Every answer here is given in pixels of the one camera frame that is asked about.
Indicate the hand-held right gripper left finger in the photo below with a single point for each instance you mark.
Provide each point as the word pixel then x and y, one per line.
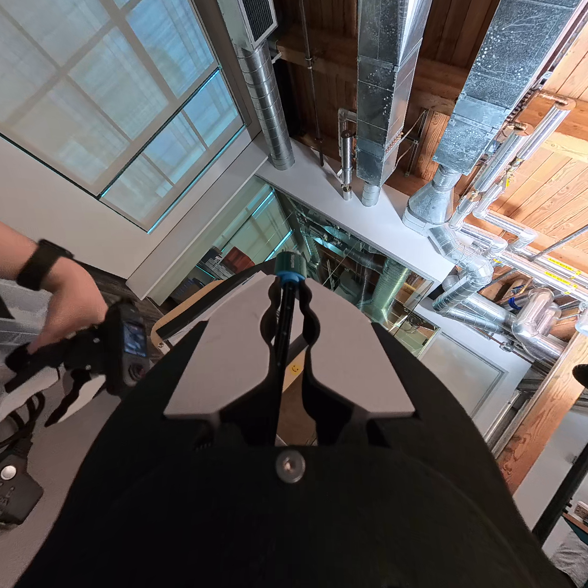
pixel 220 363

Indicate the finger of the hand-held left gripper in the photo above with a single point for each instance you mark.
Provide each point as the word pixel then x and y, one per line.
pixel 87 397

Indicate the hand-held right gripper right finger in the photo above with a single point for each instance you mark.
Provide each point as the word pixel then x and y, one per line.
pixel 358 367

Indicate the person's left hand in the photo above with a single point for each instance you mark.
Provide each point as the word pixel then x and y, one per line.
pixel 73 303

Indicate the black wristband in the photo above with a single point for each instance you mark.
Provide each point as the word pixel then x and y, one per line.
pixel 39 264

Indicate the black device with round button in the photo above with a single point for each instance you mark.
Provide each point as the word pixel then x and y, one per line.
pixel 20 496

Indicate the bundle of insulated silver pipes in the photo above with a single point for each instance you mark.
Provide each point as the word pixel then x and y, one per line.
pixel 473 271

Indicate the shiny silver pipe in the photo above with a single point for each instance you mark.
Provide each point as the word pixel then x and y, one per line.
pixel 347 156

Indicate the black metal pole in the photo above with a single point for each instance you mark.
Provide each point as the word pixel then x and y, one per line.
pixel 562 487

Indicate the large frosted window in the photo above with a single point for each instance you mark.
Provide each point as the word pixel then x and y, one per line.
pixel 92 92

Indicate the thin dark pipe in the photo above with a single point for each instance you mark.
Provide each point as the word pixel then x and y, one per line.
pixel 311 82

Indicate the metal vent grille box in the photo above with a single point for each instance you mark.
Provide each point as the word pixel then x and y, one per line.
pixel 250 18

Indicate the interior glass wall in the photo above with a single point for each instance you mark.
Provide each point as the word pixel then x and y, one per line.
pixel 349 257

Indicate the brown wooden post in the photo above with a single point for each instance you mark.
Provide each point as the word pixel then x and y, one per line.
pixel 542 413

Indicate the round spiral silver duct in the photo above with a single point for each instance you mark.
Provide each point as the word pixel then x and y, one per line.
pixel 266 105

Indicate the rectangular silver duct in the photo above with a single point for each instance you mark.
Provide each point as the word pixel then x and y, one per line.
pixel 386 92

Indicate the rectangular duct with reducer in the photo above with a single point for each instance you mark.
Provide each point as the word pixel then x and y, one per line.
pixel 487 92

